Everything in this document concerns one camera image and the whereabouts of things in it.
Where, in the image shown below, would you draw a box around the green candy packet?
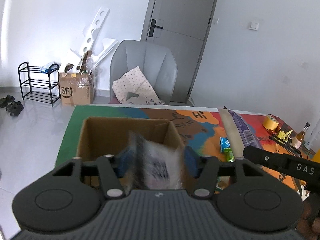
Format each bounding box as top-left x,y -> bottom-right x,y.
223,148 -> 235,163

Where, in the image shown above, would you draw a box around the blue candy packet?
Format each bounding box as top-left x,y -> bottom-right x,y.
220,137 -> 231,153

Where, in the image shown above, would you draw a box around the white bread snack pack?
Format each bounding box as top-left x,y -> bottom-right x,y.
123,127 -> 183,194

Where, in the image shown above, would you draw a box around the purple snack pack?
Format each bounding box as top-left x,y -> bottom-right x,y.
218,108 -> 263,159

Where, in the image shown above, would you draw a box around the clear plastic bottle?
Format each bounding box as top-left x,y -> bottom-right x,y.
304,119 -> 320,151

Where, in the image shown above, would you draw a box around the small brown glass bottle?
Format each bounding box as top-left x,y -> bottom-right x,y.
291,122 -> 310,150

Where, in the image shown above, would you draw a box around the black folding stand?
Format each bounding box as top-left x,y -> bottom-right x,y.
268,135 -> 315,159

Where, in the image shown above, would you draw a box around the yellow crumpled wrapper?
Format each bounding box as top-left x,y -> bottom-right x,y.
277,130 -> 292,142

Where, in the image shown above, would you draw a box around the colourful cartoon table mat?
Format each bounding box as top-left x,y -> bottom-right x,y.
55,104 -> 316,196

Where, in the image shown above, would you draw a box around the open cardboard box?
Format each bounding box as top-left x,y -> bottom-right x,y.
76,116 -> 187,190

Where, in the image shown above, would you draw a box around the yellow tape roll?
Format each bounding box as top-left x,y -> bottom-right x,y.
263,115 -> 279,131

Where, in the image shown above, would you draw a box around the dotted beige cushion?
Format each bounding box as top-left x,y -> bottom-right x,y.
112,66 -> 165,105

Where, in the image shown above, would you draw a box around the SF cardboard shipping box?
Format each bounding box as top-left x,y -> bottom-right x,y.
59,73 -> 95,106

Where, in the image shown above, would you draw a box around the grey padded chair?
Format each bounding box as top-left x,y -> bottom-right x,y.
110,40 -> 178,104

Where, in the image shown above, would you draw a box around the black shoe rack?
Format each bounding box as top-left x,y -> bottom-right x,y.
18,62 -> 61,107

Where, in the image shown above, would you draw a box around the black sandals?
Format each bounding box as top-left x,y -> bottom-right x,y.
0,95 -> 24,117

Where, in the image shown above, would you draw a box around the white perforated foam board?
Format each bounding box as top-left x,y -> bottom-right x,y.
70,7 -> 118,69

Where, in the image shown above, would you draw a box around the grey door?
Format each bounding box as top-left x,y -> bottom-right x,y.
141,0 -> 217,103

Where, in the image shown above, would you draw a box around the white wall switch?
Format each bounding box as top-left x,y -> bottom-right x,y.
249,21 -> 259,31

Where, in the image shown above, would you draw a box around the black door handle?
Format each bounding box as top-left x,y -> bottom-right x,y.
148,19 -> 163,37

